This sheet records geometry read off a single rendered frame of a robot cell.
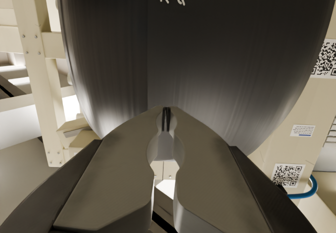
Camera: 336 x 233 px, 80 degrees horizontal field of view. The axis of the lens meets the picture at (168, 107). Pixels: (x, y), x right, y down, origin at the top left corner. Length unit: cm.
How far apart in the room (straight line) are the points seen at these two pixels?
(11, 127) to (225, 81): 377
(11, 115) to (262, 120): 371
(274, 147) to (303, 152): 7
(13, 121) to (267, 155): 365
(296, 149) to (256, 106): 35
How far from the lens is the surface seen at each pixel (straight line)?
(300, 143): 57
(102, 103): 24
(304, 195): 64
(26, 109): 384
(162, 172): 88
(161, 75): 20
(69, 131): 102
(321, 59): 51
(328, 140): 62
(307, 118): 54
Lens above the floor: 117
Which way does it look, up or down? 23 degrees up
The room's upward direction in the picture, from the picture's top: 177 degrees counter-clockwise
